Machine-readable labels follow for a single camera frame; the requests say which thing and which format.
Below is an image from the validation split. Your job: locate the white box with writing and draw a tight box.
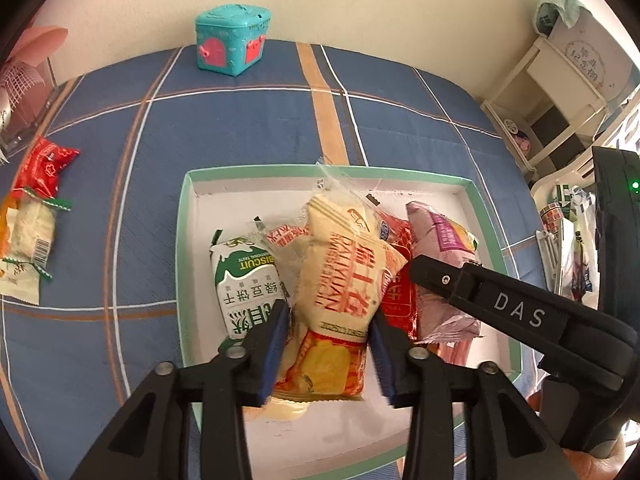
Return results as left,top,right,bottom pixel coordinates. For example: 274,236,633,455
547,7,640,106

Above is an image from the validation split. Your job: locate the green white biscuit packet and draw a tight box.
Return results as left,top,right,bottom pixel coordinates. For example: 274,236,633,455
208,227,290,351

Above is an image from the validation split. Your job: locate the green-rimmed white tray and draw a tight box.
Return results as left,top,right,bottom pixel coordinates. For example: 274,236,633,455
176,164,523,471

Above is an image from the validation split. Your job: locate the teal cloth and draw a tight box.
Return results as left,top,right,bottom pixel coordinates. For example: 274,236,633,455
536,0,581,31

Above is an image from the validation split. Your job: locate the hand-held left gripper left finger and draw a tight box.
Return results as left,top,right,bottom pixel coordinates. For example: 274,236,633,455
70,302,292,480

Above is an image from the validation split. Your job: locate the pink snack packet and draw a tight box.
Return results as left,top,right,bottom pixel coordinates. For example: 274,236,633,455
405,201,483,346

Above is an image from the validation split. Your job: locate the green-edged white snack packet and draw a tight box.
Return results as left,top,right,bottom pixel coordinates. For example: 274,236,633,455
0,255,53,307

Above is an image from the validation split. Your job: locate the teal toy box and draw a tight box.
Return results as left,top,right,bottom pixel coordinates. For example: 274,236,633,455
194,2,267,77

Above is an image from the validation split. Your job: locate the yellow orange biscuit packet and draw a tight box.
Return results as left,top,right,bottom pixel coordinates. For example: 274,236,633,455
272,192,408,403

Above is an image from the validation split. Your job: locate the white slatted rack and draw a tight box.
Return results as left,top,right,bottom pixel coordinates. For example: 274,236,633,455
535,230,562,291

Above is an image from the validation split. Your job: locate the long red snack packet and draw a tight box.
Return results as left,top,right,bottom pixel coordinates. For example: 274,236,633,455
380,255,426,343

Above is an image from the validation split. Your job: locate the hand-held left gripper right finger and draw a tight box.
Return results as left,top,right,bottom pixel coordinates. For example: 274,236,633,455
369,307,586,480

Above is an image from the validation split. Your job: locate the red flower-print snack packet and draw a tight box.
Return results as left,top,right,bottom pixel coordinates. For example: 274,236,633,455
11,136,81,200

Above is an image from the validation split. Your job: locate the white shelf unit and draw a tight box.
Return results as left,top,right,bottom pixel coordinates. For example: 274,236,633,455
480,35,608,176

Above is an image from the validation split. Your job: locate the person's right hand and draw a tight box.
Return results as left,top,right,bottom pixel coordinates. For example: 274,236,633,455
527,392,631,480

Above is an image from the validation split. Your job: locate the orange green snack packet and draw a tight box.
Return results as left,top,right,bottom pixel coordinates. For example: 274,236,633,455
0,195,16,256

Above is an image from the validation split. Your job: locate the clear bag of buns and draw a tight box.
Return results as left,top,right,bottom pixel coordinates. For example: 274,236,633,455
245,162,383,423

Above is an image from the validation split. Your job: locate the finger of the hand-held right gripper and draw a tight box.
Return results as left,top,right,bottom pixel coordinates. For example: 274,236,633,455
409,255,640,377

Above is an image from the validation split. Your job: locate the red white snack packet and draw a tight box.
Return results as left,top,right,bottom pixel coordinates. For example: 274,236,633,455
262,222,311,256

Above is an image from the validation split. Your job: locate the white rice cracker packet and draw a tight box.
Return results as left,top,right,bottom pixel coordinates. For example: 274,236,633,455
5,187,72,266

